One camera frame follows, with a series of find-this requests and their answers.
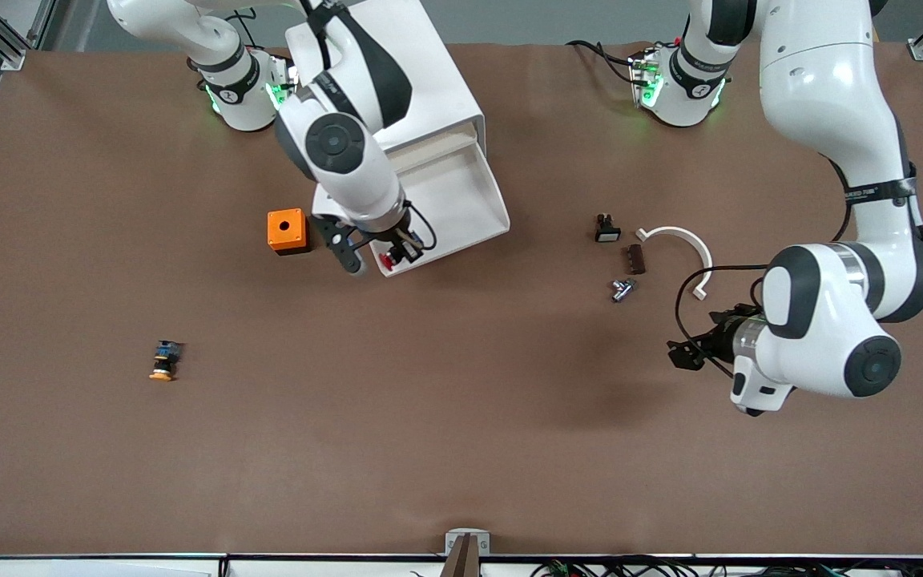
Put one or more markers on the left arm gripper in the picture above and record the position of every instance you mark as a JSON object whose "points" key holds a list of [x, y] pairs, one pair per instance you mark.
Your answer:
{"points": [[719, 336]]}

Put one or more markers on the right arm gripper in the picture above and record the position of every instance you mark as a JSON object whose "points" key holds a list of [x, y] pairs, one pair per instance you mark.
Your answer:
{"points": [[392, 237]]}

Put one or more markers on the red mushroom push button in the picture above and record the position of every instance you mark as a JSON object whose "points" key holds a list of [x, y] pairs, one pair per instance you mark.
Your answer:
{"points": [[388, 260]]}

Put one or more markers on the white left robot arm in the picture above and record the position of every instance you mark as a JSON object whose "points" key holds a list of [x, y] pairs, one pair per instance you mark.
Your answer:
{"points": [[822, 96]]}

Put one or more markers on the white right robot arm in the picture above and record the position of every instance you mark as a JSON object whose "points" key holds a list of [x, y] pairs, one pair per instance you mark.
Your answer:
{"points": [[349, 152]]}

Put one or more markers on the yellow mushroom push button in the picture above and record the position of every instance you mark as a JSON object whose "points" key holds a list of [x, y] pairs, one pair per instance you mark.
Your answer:
{"points": [[163, 362]]}

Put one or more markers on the white curved plastic arc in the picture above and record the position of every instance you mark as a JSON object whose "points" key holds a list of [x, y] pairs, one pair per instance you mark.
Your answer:
{"points": [[706, 258]]}

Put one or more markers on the brown terminal block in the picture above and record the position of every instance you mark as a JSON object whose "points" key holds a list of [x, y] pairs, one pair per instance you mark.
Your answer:
{"points": [[636, 260]]}

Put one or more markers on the orange box with hole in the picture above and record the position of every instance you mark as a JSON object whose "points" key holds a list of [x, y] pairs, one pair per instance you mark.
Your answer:
{"points": [[285, 228]]}

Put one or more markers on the brown table mat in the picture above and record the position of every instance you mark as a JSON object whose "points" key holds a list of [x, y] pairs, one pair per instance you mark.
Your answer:
{"points": [[461, 417]]}

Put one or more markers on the silver key switch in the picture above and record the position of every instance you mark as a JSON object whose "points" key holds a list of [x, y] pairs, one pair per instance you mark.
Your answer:
{"points": [[622, 290]]}

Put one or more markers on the black switch white cap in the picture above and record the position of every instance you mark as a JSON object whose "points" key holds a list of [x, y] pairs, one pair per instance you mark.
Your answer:
{"points": [[607, 231]]}

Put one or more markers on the grey metal bracket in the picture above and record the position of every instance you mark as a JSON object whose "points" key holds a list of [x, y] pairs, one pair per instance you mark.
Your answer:
{"points": [[453, 538]]}

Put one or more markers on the brown wedge post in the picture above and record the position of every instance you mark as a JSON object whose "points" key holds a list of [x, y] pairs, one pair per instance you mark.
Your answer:
{"points": [[461, 561]]}

